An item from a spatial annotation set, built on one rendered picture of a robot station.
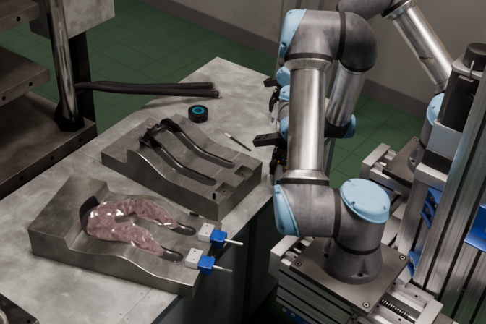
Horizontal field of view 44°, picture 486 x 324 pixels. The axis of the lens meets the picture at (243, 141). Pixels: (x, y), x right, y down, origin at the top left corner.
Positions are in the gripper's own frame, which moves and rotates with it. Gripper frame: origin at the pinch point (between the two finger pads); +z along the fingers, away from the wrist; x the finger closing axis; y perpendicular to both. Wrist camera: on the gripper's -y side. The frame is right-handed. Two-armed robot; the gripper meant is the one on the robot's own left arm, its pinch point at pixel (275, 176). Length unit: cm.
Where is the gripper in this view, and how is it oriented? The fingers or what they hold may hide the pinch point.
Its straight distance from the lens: 205.9
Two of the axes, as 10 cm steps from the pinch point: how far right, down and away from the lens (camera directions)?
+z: -0.5, 8.0, 6.0
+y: 8.8, 3.2, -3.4
